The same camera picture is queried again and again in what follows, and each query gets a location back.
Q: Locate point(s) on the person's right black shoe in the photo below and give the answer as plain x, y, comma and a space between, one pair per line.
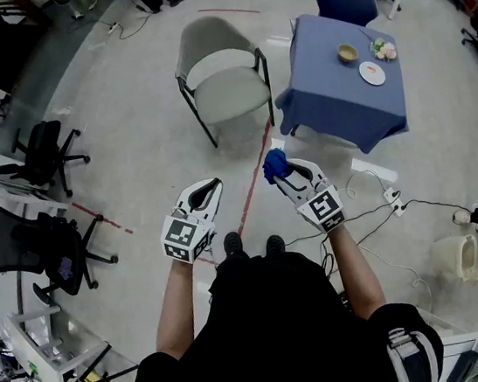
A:
275, 244

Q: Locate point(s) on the person's black shirt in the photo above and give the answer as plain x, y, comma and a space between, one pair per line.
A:
277, 335

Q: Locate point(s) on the person's black shoe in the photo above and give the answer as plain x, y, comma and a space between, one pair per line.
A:
275, 244
233, 244

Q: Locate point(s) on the blue cloth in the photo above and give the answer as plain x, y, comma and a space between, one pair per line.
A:
275, 165

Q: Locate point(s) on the person's right forearm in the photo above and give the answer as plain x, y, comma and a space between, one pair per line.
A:
357, 275

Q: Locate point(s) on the grey chair with black legs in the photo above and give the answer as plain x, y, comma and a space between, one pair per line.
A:
229, 92

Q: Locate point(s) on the white plate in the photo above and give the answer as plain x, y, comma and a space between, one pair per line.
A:
372, 73

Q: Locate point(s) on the person's left forearm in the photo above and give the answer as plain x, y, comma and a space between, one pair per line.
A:
178, 309

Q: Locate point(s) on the flower bouquet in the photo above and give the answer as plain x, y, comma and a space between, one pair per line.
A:
383, 50

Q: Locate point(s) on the wooden bowl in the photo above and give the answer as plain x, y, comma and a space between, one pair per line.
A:
347, 52

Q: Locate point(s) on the white desk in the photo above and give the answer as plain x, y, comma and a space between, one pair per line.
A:
9, 191

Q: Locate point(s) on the table with blue tablecloth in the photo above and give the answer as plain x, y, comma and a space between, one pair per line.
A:
340, 96

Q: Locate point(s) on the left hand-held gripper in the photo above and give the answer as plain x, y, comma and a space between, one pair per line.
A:
179, 234

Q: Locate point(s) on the white power strip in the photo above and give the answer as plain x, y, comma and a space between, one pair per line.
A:
391, 194
112, 28
399, 209

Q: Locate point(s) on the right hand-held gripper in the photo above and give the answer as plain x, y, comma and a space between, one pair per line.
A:
323, 209

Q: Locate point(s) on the person's left black shoe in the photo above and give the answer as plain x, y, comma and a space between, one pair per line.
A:
233, 244

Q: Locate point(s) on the white shelf frame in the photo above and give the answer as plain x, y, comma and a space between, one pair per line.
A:
50, 358

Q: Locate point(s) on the beige trash bin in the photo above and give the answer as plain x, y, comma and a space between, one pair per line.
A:
451, 257

